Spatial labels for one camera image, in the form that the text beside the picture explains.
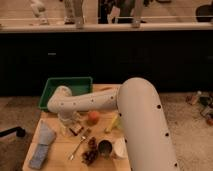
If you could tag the metal cup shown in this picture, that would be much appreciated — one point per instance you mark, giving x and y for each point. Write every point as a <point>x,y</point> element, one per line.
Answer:
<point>105,148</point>

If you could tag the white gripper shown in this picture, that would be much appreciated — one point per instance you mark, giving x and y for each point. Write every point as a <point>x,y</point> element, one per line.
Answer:
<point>71,118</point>

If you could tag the black chair part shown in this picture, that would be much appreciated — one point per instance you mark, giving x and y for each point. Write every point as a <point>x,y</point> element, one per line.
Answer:
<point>19,131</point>

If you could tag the grey folded cloth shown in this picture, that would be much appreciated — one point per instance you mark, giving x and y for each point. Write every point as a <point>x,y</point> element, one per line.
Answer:
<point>46,134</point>

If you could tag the dark grape bunch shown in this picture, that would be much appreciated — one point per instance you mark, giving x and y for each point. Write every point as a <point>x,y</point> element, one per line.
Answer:
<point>91,154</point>

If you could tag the yellow corn cob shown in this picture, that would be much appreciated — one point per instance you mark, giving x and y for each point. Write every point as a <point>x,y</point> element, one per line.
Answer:
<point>112,124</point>

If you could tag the clutter on floor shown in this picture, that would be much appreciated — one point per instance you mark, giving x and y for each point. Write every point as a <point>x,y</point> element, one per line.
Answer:
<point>206,101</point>

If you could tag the green plastic tray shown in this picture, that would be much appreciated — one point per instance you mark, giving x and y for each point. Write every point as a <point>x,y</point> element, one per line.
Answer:
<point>78,86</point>

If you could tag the orange fruit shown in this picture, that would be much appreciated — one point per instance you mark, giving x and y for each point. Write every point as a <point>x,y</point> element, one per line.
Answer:
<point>93,117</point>

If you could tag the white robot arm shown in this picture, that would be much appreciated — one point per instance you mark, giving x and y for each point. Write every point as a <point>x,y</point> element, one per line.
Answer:
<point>146,134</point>

